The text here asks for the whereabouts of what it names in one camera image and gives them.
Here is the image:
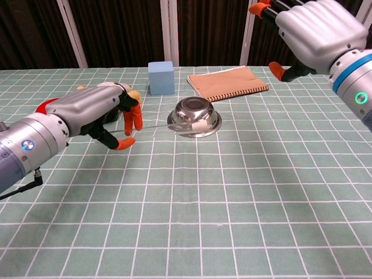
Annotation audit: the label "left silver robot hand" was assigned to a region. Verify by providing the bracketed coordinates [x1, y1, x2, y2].
[45, 83, 144, 151]

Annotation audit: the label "green checkered tablecloth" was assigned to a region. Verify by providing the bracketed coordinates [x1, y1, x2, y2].
[0, 60, 372, 279]

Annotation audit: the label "black white plush toy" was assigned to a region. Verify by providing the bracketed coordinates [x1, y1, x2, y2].
[76, 81, 143, 123]

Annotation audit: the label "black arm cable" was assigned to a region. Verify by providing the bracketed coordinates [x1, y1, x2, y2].
[0, 170, 44, 201]

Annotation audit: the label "red plastic disc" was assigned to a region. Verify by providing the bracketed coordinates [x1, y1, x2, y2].
[34, 98, 60, 115]

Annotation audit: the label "clear glass tube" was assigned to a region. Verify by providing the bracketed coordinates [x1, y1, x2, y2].
[107, 115, 209, 136]

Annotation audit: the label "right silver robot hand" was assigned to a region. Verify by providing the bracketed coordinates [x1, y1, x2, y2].
[249, 0, 369, 82]

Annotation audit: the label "upturned steel bowl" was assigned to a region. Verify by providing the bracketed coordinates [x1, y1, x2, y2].
[167, 97, 223, 138]

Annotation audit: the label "dark curtain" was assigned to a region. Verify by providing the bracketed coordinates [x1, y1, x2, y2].
[0, 0, 372, 70]

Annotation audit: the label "blue foam cube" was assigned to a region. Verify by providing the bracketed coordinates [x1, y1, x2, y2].
[148, 60, 176, 96]

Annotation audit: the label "brown spiral notebook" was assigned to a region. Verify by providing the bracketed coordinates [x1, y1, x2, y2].
[186, 65, 270, 103]

